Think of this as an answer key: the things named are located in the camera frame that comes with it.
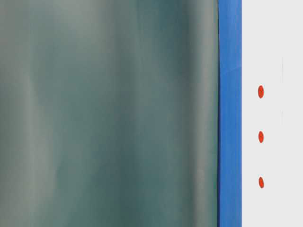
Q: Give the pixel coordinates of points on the green backdrop curtain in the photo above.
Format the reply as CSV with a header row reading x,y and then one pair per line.
x,y
108,113

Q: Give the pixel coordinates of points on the white strip with red dots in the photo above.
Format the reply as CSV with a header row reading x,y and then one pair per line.
x,y
268,125

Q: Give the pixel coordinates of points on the blue table mat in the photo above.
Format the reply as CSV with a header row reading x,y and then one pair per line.
x,y
229,128

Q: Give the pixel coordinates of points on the white foam board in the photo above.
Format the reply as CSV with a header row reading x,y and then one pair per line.
x,y
274,28

